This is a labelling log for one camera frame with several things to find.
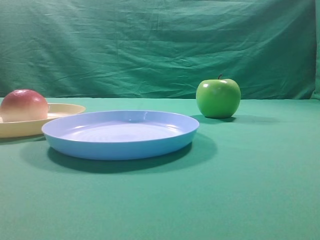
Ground green backdrop cloth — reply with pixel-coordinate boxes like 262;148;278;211
0;0;320;100

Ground green apple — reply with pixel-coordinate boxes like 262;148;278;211
195;74;242;119

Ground red-yellow round bread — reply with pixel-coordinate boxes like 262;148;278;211
0;89;49;123

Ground blue plastic plate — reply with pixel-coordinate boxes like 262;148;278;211
42;110;200;161

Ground yellow plastic plate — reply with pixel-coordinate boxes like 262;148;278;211
0;103;86;138

